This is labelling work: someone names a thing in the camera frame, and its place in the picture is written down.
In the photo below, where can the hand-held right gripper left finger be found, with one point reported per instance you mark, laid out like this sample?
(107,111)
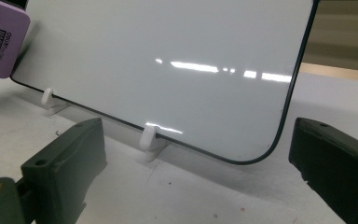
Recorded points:
(65,165)

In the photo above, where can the white whiteboard with black rim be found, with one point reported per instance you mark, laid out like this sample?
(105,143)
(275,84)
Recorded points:
(155,62)

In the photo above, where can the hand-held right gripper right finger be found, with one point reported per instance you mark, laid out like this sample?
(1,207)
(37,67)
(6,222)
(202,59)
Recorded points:
(338,168)

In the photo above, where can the purple and black board eraser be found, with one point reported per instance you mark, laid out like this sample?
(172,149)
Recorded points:
(3,43)

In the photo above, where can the white board stand clip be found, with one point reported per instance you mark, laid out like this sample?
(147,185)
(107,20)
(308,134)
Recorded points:
(47,96)
(147,138)

